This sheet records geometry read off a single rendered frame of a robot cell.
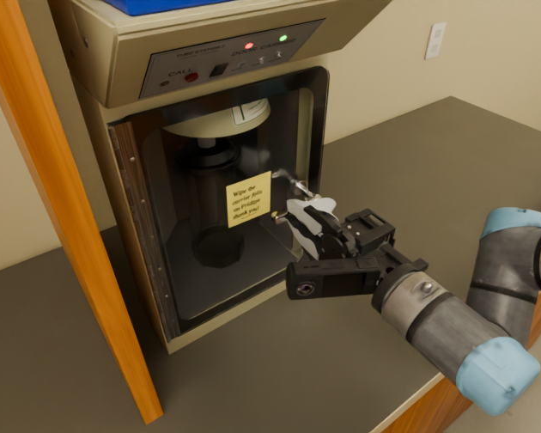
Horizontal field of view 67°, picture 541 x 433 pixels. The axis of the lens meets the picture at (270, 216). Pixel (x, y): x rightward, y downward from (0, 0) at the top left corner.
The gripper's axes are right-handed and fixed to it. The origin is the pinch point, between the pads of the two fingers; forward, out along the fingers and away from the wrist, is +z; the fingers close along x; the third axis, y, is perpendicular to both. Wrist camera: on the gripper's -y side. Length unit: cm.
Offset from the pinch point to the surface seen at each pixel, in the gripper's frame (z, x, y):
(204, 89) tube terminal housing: 5.6, 19.4, -9.1
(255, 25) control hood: -4.6, 28.7, -8.2
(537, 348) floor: -20, -120, 125
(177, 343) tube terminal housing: 5.3, -24.0, -19.4
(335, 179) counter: 30, -26, 39
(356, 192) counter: 22, -26, 40
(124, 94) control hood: 0.9, 22.9, -19.6
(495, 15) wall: 52, -1, 134
